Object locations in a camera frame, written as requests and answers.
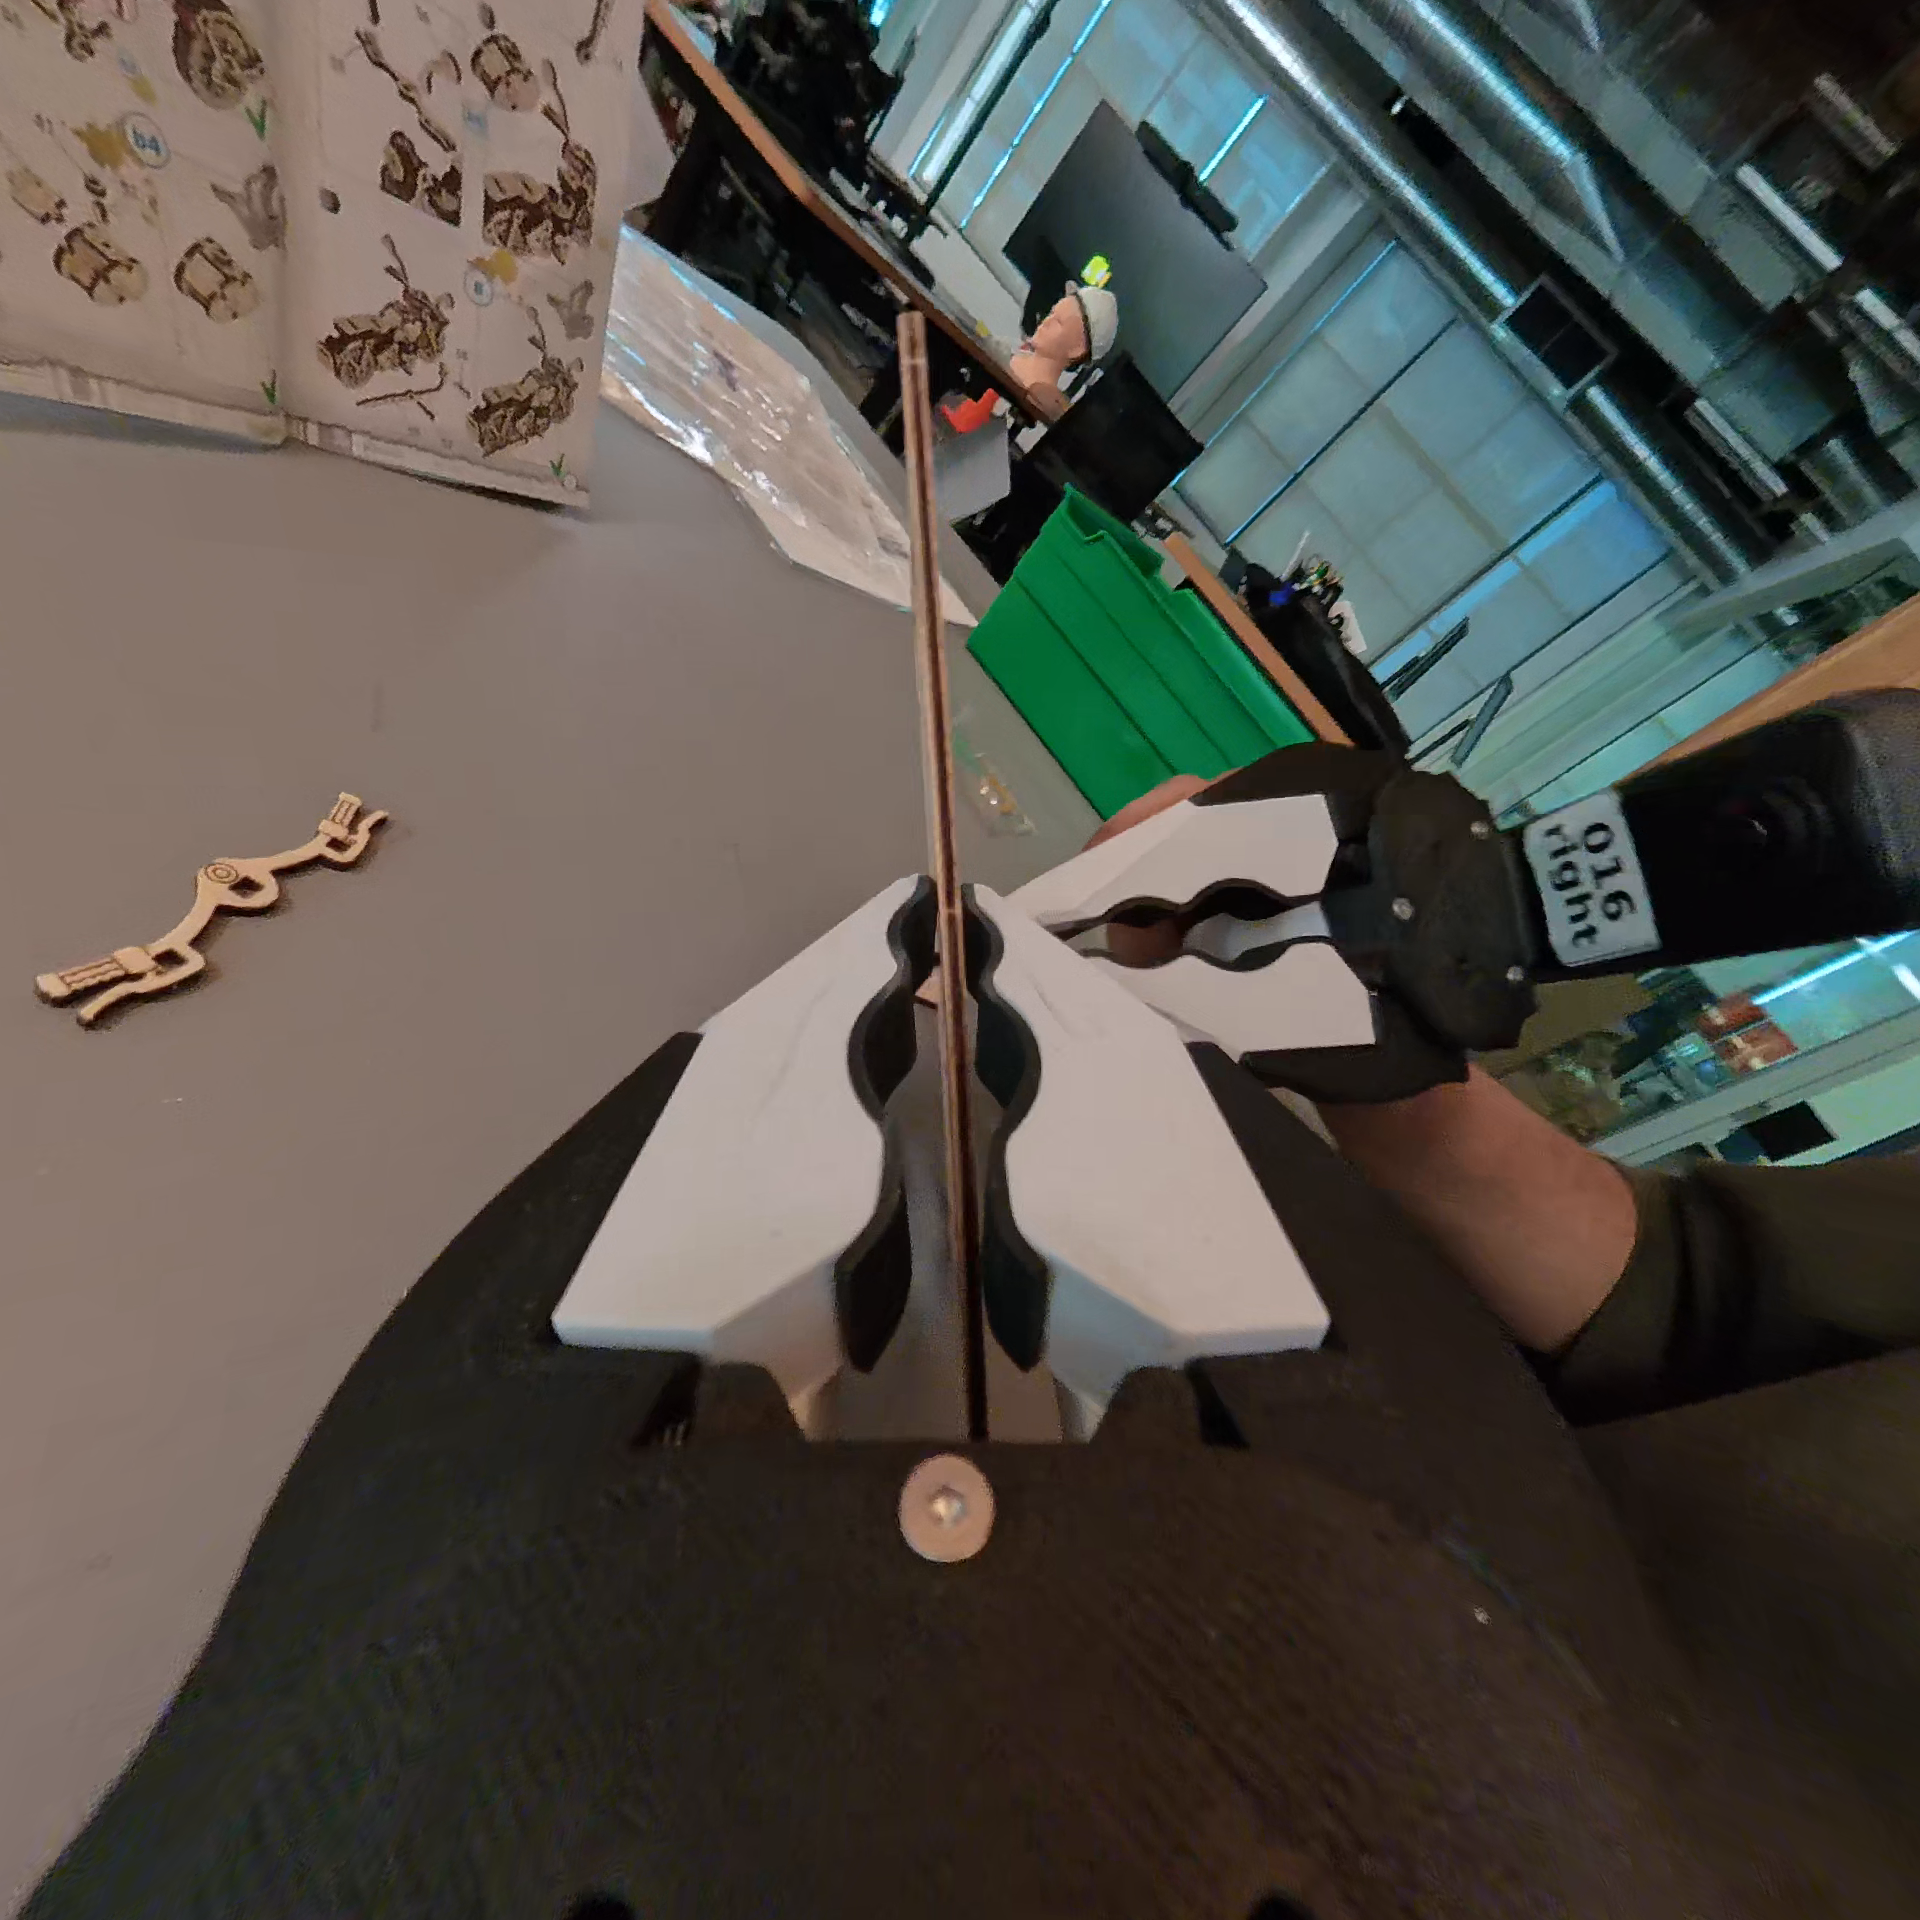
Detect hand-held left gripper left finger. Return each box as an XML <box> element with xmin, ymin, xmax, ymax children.
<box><xmin>551</xmin><ymin>876</ymin><xmax>945</xmax><ymax>1438</ymax></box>

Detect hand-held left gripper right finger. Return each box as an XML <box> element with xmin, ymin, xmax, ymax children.
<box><xmin>961</xmin><ymin>882</ymin><xmax>1335</xmax><ymax>1438</ymax></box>

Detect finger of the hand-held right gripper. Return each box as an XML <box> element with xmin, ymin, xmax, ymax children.
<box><xmin>1003</xmin><ymin>791</ymin><xmax>1341</xmax><ymax>934</ymax></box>
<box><xmin>1058</xmin><ymin>900</ymin><xmax>1383</xmax><ymax>1058</ymax></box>

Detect wooden puzzle sheet gear holes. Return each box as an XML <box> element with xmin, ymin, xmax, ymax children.
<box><xmin>898</xmin><ymin>310</ymin><xmax>993</xmax><ymax>1442</ymax></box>

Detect long curvy wooden part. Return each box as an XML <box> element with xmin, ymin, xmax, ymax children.
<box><xmin>37</xmin><ymin>791</ymin><xmax>393</xmax><ymax>1031</ymax></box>

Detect grey desk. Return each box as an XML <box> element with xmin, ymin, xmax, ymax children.
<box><xmin>0</xmin><ymin>225</ymin><xmax>1113</xmax><ymax>1876</ymax></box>

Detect person's right hand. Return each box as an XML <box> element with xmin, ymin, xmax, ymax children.
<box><xmin>1084</xmin><ymin>771</ymin><xmax>1214</xmax><ymax>845</ymax></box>

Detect wooden beam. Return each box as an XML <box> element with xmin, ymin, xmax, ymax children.
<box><xmin>1636</xmin><ymin>599</ymin><xmax>1920</xmax><ymax>773</ymax></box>

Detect green plastic bin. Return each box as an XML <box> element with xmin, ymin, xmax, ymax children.
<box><xmin>969</xmin><ymin>486</ymin><xmax>1323</xmax><ymax>819</ymax></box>

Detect clear plastic bag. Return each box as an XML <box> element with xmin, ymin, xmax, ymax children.
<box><xmin>601</xmin><ymin>225</ymin><xmax>979</xmax><ymax>623</ymax></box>

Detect dark grey panel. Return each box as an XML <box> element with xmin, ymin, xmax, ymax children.
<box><xmin>1003</xmin><ymin>102</ymin><xmax>1270</xmax><ymax>395</ymax></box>

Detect person's brown jacket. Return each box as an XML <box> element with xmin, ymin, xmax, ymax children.
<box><xmin>1561</xmin><ymin>1349</ymin><xmax>1920</xmax><ymax>1920</ymax></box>

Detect illustrated instruction booklet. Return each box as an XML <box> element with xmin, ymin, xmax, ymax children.
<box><xmin>0</xmin><ymin>0</ymin><xmax>650</xmax><ymax>512</ymax></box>

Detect silver ventilation duct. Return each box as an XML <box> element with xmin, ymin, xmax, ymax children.
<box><xmin>1216</xmin><ymin>0</ymin><xmax>1759</xmax><ymax>571</ymax></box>

